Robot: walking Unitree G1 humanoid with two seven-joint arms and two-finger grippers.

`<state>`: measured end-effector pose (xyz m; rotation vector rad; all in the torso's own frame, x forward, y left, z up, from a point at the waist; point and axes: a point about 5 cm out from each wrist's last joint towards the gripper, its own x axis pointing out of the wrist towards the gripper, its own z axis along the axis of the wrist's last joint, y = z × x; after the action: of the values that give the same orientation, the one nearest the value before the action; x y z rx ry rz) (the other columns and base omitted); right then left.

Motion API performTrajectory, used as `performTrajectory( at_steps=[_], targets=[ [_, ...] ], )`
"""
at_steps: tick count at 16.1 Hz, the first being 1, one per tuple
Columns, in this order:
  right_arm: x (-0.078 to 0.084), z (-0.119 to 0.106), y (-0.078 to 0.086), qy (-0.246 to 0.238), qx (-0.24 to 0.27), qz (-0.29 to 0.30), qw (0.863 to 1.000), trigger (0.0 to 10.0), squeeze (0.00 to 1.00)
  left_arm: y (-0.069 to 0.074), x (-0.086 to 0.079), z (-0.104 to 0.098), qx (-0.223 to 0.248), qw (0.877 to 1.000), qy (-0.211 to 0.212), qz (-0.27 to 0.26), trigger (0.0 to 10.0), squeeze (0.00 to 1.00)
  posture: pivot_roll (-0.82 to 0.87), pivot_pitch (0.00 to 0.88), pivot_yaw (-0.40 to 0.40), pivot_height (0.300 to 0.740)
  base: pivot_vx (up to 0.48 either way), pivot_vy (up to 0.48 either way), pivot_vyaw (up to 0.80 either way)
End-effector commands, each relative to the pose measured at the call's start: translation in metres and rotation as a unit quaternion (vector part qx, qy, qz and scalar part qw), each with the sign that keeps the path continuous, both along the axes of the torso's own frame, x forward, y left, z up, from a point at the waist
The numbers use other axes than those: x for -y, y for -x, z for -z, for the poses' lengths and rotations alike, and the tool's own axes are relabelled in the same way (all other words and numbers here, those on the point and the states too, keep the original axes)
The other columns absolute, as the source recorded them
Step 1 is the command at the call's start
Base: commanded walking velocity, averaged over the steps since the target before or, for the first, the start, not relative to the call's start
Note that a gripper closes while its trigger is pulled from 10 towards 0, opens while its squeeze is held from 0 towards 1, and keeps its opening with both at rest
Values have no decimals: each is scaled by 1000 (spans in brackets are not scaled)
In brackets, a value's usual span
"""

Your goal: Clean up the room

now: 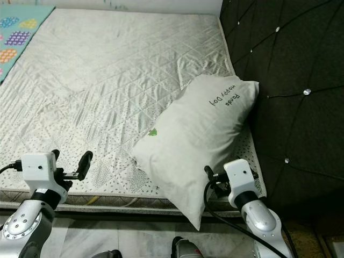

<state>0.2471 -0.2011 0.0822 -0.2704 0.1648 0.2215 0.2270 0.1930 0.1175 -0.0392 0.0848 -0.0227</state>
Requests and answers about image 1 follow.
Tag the white pillow with green print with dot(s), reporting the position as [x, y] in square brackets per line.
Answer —
[196, 140]

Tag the silver robot left leg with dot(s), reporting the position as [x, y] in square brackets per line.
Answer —
[107, 254]

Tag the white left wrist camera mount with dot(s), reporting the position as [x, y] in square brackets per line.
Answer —
[38, 169]

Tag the black tufted headboard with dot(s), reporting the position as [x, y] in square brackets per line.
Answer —
[295, 54]

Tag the silver robot right leg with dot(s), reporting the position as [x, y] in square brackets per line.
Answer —
[188, 250]

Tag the teal blanket with colourful shapes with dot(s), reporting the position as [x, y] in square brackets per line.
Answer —
[21, 27]

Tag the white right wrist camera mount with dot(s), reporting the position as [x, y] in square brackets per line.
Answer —
[240, 180]

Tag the silver robot leg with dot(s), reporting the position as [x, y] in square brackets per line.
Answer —
[188, 250]
[107, 254]

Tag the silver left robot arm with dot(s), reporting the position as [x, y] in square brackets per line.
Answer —
[27, 231]

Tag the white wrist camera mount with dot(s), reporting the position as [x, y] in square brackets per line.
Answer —
[38, 169]
[240, 180]

